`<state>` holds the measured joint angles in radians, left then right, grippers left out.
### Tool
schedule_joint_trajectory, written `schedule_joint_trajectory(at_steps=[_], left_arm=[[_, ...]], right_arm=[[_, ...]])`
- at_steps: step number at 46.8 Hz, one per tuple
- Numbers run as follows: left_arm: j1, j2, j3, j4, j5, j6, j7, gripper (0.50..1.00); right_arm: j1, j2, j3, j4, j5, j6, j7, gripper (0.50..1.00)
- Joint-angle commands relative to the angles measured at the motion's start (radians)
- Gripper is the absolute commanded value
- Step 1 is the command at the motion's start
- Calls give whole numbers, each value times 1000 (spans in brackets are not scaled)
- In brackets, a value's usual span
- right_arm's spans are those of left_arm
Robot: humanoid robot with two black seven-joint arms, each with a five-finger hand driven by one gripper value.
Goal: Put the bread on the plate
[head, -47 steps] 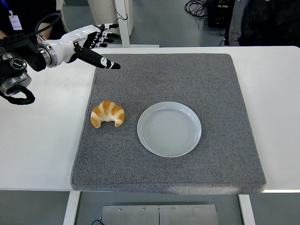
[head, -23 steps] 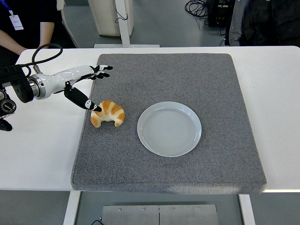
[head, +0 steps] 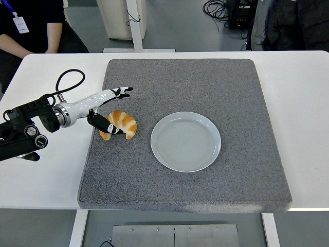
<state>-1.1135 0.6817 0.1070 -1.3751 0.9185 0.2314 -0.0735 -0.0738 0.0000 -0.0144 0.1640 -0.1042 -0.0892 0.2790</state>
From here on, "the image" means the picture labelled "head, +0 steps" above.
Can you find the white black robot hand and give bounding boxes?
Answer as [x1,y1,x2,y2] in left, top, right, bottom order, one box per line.
[64,86,134,135]

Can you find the person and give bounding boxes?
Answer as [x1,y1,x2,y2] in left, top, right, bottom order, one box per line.
[0,0,89,95]
[246,0,329,51]

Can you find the thin black cord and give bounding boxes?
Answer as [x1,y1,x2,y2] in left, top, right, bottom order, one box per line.
[125,7,142,26]

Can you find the golden croissant bread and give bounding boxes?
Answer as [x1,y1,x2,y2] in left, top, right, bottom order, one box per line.
[99,110,138,141]

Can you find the white table post with base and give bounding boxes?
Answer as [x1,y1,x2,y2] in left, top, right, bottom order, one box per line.
[102,0,177,54]

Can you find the pale grey round plate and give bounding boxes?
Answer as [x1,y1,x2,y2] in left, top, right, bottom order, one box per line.
[150,111,222,173]

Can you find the white table leg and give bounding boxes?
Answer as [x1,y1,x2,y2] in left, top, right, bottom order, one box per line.
[261,213,281,247]
[68,209,89,247]

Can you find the grey fabric mat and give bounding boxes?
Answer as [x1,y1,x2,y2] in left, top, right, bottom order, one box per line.
[77,58,293,215]

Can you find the black equipment box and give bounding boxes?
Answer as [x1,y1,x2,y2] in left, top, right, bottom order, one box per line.
[227,0,258,29]

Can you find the white cabinet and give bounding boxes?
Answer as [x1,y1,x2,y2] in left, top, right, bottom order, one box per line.
[96,0,147,41]

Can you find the black floor cables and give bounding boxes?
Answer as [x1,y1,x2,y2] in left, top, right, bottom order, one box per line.
[202,0,230,22]

